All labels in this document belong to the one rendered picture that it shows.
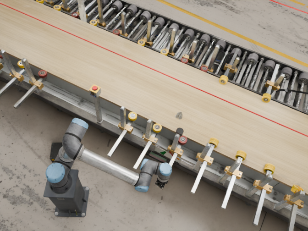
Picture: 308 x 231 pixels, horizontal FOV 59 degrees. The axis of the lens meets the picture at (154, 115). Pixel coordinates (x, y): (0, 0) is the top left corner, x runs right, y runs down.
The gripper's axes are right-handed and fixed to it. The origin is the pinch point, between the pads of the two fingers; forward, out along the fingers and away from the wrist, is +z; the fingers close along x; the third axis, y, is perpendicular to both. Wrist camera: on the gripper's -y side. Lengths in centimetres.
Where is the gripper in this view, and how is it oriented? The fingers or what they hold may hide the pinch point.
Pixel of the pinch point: (161, 183)
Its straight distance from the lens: 230.4
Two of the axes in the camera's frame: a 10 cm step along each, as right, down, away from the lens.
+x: 8.9, 4.2, -1.8
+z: -0.9, 5.5, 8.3
